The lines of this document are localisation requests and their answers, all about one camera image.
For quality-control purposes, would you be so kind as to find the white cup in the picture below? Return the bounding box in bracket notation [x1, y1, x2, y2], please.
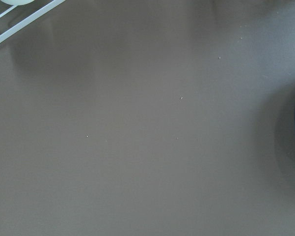
[1, 0, 34, 6]

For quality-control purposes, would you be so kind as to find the white wire cup rack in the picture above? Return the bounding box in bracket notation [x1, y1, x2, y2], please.
[0, 0, 64, 44]

